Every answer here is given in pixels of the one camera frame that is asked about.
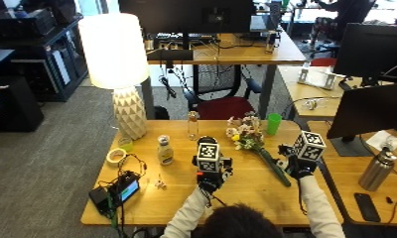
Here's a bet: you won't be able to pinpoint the person's left hand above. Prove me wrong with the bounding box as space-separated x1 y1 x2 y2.
191 157 236 196

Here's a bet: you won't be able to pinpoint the person's right hand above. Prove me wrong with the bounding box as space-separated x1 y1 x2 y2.
277 144 318 181

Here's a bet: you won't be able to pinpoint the flower bouquet with green stem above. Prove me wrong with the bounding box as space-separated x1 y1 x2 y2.
225 111 295 188

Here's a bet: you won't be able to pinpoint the white marker cube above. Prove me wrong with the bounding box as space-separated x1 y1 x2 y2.
195 142 224 174
292 130 328 163

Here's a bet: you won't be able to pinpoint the green plastic cup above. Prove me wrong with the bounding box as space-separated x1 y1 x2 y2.
267 112 284 136

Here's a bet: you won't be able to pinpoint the clear glass bottle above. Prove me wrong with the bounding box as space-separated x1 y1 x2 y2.
187 110 201 142

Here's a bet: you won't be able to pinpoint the creamy dressing bottle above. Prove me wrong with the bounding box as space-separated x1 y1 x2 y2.
156 134 175 167

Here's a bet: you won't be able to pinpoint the small white flower piece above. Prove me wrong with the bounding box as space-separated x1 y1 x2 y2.
154 174 168 190

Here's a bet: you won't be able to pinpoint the red office chair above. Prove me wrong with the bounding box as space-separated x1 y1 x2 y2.
183 63 264 121

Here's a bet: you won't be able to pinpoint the clear safety glasses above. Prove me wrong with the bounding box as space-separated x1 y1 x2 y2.
300 97 329 111

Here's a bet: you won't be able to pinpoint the stainless steel water bottle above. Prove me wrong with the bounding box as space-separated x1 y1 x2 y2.
357 147 397 192

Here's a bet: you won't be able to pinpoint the black smartphone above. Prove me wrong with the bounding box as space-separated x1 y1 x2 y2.
353 192 382 223

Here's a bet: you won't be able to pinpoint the white paper sheet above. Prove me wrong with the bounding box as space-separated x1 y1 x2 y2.
365 129 397 153

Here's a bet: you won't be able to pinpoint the black device with screen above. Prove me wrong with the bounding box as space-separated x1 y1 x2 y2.
114 173 142 204

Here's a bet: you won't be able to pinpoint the small yellow-green jar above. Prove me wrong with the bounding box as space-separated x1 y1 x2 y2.
118 137 135 153

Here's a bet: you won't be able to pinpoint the black computer monitor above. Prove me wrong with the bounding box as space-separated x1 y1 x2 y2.
332 22 397 87
325 81 397 158
118 0 259 51

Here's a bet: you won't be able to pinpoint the roll of beige tape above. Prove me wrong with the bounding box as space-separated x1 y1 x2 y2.
106 148 128 168

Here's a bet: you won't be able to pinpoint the white metal stand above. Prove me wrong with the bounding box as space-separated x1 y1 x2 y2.
297 62 338 91

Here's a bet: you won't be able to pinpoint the black power box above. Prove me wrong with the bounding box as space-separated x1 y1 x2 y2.
88 185 116 216

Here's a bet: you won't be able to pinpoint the wooden desk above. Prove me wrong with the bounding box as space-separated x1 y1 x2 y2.
140 30 306 120

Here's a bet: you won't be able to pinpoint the white table lamp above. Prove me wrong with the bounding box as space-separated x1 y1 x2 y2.
78 12 151 141

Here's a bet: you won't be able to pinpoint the black shelf cabinet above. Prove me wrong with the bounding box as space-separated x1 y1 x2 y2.
0 8 90 103

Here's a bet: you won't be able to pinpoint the black computer tower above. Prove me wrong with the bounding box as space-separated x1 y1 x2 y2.
0 75 46 133

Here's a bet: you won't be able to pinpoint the black cable bundle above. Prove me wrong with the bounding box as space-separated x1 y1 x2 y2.
98 153 148 238

